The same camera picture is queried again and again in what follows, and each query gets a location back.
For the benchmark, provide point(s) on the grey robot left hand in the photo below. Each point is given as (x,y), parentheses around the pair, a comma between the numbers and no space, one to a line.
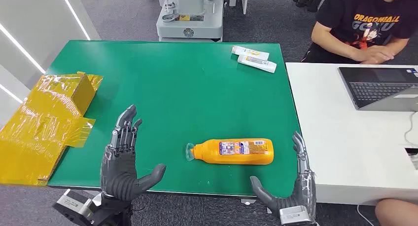
(117,172)

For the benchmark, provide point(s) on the person's left hand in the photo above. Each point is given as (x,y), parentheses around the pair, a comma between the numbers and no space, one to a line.
(374,61)

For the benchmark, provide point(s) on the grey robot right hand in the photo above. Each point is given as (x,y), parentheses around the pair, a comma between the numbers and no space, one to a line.
(305,188)

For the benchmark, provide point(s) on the person's right hand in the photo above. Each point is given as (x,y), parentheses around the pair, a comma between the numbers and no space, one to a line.
(375,53)

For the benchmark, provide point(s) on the orange detergent bottle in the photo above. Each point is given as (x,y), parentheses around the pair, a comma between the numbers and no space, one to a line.
(209,154)

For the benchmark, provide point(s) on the person's right forearm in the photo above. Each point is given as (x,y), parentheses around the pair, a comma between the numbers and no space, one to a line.
(336,48)

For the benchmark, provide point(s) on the person's left forearm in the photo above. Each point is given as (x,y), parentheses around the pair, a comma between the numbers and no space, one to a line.
(400,44)

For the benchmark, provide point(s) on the dark grey laptop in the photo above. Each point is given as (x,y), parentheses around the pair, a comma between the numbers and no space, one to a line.
(375,87)

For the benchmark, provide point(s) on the person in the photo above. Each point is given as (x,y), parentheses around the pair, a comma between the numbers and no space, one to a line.
(359,8)

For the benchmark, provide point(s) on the yellow taped cardboard box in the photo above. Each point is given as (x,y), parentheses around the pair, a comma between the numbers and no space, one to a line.
(39,126)

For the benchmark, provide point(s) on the person's knee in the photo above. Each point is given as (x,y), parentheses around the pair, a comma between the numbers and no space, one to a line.
(398,213)

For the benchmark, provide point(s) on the white tube with grey label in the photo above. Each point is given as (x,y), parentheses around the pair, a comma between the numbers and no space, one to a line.
(258,63)

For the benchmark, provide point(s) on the white tube with yellow print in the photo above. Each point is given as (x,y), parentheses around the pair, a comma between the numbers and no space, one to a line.
(249,52)

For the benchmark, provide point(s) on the grey wheeled machine base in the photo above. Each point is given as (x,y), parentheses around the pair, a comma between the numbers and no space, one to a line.
(191,25)

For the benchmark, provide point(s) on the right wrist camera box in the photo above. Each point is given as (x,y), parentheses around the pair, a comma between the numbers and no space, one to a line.
(295,216)

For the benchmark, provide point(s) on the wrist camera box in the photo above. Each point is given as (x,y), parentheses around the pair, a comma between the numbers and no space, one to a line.
(70,206)
(295,216)

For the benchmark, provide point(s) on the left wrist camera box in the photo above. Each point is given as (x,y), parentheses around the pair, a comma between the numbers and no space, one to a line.
(70,206)

